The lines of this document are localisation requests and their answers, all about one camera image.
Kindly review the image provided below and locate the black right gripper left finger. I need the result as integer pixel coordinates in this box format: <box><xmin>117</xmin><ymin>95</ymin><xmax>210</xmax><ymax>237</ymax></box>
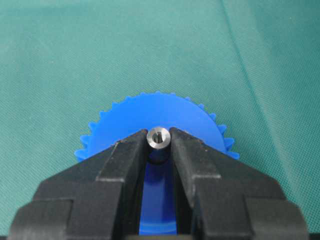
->
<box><xmin>12</xmin><ymin>129</ymin><xmax>148</xmax><ymax>240</ymax></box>

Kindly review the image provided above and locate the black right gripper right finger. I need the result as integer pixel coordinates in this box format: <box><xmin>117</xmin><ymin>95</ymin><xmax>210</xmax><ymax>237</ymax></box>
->
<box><xmin>169</xmin><ymin>127</ymin><xmax>309</xmax><ymax>240</ymax></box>

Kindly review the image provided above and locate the short silver metal shaft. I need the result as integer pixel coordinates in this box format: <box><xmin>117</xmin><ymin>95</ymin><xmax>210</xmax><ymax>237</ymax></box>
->
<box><xmin>146</xmin><ymin>126</ymin><xmax>171</xmax><ymax>165</ymax></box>

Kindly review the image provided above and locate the blue plastic gear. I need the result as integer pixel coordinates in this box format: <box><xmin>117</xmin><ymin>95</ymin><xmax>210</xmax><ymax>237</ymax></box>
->
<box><xmin>74</xmin><ymin>92</ymin><xmax>240</xmax><ymax>235</ymax></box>

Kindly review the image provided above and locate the green cloth mat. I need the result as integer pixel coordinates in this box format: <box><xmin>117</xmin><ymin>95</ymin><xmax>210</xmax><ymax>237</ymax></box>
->
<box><xmin>0</xmin><ymin>0</ymin><xmax>320</xmax><ymax>236</ymax></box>

